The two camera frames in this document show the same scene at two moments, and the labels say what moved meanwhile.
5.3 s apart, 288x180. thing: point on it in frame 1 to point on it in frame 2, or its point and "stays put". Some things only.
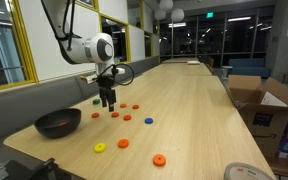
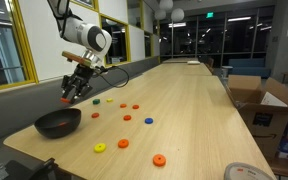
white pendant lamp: [160, 14] stays put
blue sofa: [249, 66] stays put
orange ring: [123, 105] stays put
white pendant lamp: [166, 4] stays put
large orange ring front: [159, 160] stays put
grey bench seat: [11, 111] stays put
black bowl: [58, 124] stays put
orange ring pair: [63, 123] stays put
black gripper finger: [104, 102] to [65, 92]
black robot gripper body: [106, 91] to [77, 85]
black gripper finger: [111, 105] to [76, 96]
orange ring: [115, 114] to [65, 100]
